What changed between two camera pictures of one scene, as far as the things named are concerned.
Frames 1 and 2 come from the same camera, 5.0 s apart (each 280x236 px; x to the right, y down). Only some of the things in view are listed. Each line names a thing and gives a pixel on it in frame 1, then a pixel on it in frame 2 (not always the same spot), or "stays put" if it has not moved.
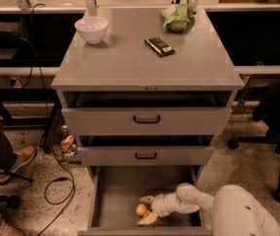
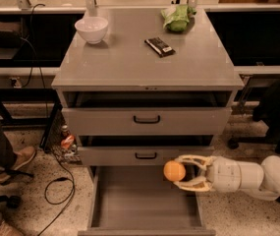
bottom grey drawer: [116, 191] stays put
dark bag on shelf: [5, 33] stays put
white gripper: [159, 206] -> [225, 174]
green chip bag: [177, 18] stays put
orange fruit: [140, 209] -> [173, 170]
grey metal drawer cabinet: [146, 90] stays put
